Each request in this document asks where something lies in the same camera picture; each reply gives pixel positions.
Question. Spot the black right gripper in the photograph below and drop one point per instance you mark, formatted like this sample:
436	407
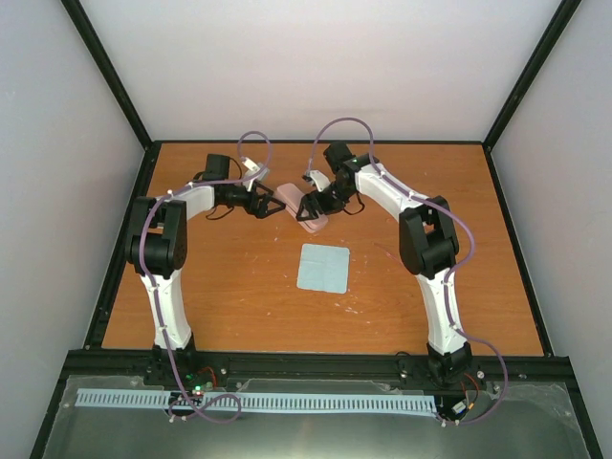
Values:
314	209

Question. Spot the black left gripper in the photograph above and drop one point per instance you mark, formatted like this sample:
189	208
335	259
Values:
260	211

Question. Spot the pink glasses case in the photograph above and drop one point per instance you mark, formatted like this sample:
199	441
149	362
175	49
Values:
292	197

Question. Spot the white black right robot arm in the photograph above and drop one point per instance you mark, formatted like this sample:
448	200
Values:
428	244

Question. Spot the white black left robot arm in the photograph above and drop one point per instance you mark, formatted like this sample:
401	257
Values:
156	246

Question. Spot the pink transparent sunglasses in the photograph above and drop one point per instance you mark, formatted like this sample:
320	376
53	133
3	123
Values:
387	252

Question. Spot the light blue cleaning cloth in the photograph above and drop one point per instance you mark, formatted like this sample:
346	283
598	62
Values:
323	268

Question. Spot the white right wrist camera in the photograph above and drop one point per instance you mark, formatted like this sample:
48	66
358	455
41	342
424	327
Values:
317	179

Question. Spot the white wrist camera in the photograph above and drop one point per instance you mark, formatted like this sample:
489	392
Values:
317	179
253	172

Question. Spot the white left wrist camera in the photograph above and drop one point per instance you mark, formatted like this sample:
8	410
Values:
253	172

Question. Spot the light blue slotted cable duct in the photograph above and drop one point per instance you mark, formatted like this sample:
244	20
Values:
270	403

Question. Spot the metal base plate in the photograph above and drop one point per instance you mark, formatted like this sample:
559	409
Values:
534	420

